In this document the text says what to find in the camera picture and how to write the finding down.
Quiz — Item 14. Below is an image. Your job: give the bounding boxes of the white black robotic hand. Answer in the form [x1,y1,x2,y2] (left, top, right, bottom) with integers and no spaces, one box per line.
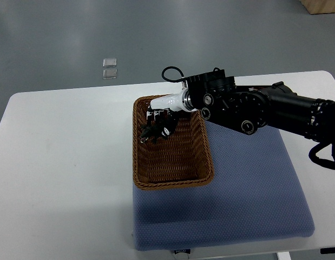
[146,91,189,138]

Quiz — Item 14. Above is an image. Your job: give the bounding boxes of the dark toy crocodile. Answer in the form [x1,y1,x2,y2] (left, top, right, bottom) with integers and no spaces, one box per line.
[140,125,162,144]

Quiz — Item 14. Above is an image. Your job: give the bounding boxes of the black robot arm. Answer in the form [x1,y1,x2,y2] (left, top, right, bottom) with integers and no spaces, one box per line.
[140,68,335,170]

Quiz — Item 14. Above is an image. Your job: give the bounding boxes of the brown wicker basket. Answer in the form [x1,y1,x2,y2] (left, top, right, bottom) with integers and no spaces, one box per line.
[133,96,214,190]

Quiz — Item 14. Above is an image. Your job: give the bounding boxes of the lower floor plate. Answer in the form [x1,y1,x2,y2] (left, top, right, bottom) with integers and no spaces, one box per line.
[103,68,117,79]

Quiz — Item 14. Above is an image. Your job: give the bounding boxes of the floor plate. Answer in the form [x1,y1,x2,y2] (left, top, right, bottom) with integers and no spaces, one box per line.
[103,58,117,68]
[103,68,117,79]

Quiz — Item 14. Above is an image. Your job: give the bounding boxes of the upper floor plate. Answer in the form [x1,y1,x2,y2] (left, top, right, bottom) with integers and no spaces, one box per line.
[103,58,117,68]

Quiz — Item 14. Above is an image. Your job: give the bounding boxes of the blue foam mat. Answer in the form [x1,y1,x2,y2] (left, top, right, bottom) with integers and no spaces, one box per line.
[133,122,314,251]

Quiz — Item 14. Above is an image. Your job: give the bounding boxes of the wooden box corner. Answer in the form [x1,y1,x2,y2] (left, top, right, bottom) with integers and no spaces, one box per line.
[300,0,335,15]

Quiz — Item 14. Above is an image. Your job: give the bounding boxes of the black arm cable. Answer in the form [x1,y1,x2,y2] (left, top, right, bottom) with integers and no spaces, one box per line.
[161,66,187,89]

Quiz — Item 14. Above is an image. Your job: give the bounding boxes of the black table edge bracket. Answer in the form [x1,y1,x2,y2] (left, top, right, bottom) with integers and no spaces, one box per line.
[320,247,335,255]

